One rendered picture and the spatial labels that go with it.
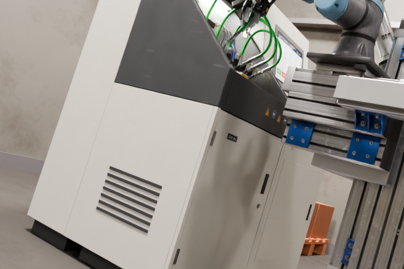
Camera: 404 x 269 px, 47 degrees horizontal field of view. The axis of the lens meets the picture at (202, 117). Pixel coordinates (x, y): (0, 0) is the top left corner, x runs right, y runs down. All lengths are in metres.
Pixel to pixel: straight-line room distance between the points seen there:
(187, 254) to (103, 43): 1.05
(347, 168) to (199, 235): 0.66
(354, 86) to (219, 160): 0.69
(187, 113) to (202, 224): 0.45
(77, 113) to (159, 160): 0.56
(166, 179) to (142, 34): 0.68
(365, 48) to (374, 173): 0.41
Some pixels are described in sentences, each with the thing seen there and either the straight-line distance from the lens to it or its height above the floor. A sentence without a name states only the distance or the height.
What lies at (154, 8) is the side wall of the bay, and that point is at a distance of 2.14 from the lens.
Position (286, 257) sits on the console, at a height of 0.17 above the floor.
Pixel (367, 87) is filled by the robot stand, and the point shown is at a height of 0.92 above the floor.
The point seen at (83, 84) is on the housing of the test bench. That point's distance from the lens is 2.28.
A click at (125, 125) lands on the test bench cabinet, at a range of 2.03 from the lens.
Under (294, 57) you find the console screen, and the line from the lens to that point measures 3.01.
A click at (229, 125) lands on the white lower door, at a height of 0.74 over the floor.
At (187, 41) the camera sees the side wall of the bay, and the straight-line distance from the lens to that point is 1.95.
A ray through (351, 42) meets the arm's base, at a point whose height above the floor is 1.10.
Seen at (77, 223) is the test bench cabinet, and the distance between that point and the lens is 2.15.
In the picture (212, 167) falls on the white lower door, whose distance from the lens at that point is 1.84.
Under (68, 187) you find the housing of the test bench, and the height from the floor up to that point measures 0.27.
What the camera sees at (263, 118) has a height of 0.83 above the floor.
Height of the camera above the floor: 0.61
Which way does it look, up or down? 4 degrees up
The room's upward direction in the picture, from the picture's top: 17 degrees clockwise
